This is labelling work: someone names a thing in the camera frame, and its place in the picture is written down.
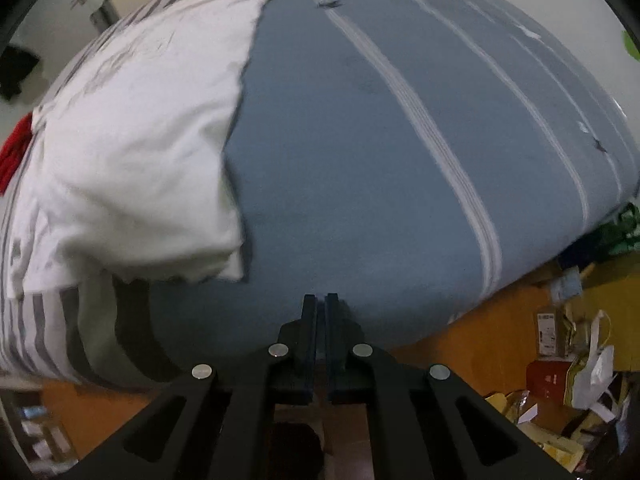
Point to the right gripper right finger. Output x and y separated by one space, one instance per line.
343 367

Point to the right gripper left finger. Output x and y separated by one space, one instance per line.
300 337

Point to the white garment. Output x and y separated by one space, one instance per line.
126 171

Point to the black hanging clothes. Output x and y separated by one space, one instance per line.
16 64

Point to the red box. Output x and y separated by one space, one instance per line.
547 379

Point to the cardboard box with label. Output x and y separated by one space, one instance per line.
550 334

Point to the striped grey blue bedsheet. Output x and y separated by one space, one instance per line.
412 156

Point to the white plastic bag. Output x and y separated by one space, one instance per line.
592 372

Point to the red folded garment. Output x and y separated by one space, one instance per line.
14 149

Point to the green leaf wall sticker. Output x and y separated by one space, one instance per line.
630 46

